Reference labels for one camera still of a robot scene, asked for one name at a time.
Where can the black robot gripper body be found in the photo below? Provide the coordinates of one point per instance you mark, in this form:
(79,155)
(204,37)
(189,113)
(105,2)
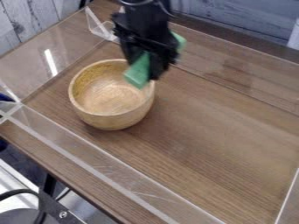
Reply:
(144,19)

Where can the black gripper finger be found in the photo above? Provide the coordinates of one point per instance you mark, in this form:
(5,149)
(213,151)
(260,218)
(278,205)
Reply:
(135,48)
(160,60)

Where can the green rectangular block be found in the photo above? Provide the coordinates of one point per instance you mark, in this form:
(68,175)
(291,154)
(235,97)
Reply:
(137,73)

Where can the light wooden bowl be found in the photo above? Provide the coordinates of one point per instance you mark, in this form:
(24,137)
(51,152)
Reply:
(105,101)

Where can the black table leg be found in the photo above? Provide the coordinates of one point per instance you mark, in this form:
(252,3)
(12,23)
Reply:
(49,184)

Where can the clear acrylic tray wall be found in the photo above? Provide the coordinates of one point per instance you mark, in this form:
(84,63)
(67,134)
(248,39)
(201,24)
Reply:
(211,159)

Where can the black metal bracket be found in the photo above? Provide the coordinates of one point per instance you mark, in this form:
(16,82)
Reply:
(49,208)

